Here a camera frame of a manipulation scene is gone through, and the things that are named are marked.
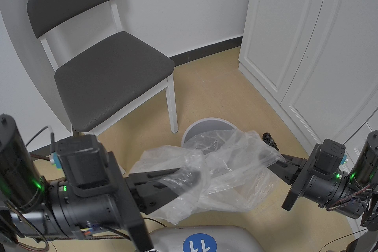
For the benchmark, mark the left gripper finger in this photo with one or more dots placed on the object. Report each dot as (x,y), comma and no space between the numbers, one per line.
(147,178)
(156,197)

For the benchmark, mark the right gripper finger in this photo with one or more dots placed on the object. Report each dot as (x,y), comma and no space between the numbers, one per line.
(289,175)
(295,161)

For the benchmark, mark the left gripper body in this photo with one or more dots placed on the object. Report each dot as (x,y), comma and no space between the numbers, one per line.
(88,215)

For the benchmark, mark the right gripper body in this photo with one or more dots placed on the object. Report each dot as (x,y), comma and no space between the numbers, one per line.
(322,191)

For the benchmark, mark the black plastic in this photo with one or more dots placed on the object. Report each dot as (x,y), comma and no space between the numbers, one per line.
(270,140)

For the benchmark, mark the clear plastic bag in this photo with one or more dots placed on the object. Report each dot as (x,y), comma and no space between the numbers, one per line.
(224,180)

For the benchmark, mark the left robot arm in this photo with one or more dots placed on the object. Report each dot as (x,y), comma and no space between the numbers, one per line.
(17,156)

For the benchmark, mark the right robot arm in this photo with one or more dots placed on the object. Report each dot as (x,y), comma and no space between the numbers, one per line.
(366,162)

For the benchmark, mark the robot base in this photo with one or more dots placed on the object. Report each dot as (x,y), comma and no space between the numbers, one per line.
(177,239)

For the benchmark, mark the white trash bin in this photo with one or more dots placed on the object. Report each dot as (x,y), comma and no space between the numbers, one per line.
(206,123)

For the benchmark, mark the white chair dark grey cushions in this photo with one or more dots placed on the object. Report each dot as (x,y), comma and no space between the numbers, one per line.
(112,82)

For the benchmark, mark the white wardrobe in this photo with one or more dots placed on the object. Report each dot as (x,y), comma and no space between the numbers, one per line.
(295,38)

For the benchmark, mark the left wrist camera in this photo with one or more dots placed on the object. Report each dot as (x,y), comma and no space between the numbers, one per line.
(76,162)

